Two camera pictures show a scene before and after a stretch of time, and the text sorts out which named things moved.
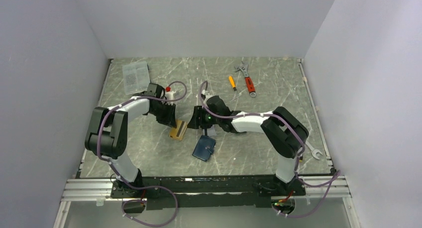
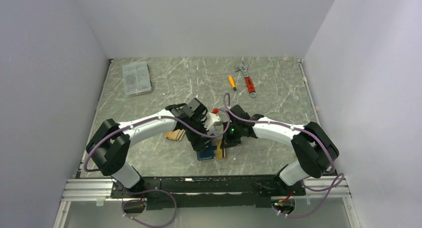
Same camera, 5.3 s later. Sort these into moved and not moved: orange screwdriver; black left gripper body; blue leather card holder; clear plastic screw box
Moved: black left gripper body
Not moved: blue leather card holder; orange screwdriver; clear plastic screw box
